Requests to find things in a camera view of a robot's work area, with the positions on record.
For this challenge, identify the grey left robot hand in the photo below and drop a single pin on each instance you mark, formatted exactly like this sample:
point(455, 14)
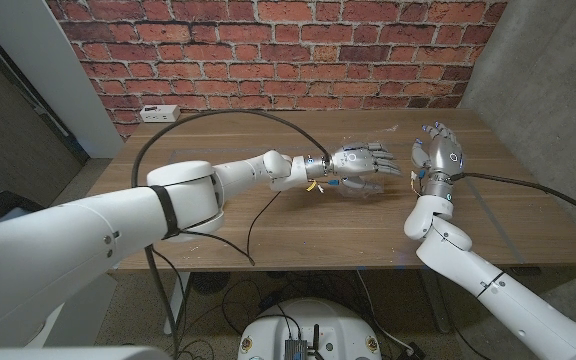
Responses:
point(355, 161)

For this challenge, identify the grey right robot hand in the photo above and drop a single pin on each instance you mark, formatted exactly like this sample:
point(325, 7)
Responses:
point(443, 157)

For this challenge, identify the clear plastic wrap sheet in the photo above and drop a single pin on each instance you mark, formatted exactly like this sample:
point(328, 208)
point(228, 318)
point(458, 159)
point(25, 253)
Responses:
point(368, 189)

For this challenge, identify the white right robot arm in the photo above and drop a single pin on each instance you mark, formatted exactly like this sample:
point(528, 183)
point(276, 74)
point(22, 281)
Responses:
point(493, 285)

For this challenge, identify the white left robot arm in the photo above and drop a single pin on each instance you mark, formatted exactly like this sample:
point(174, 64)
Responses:
point(118, 225)

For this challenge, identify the red brick print backdrop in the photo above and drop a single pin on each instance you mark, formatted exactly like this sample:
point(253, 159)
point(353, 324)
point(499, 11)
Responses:
point(278, 50)

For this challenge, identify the grey table leg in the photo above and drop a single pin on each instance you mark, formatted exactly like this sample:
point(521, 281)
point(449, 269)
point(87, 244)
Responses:
point(430, 300)

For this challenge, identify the white robot torso base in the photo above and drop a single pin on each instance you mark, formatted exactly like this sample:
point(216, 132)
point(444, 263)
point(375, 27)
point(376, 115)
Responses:
point(313, 320)

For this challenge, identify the black round fan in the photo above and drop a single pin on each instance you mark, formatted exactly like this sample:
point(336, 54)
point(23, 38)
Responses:
point(207, 282)

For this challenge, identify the black plug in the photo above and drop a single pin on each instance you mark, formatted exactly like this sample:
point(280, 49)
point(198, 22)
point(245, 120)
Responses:
point(415, 351)

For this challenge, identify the small grey electronics box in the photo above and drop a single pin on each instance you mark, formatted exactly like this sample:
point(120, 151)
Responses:
point(295, 349)

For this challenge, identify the white power strip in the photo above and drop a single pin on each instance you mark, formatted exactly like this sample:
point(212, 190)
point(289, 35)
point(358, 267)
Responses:
point(160, 113)

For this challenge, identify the white table leg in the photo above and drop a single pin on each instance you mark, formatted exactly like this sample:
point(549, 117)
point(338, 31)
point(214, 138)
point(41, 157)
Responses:
point(183, 290)

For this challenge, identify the dark wood-grain door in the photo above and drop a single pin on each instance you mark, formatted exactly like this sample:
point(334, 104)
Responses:
point(8, 140)

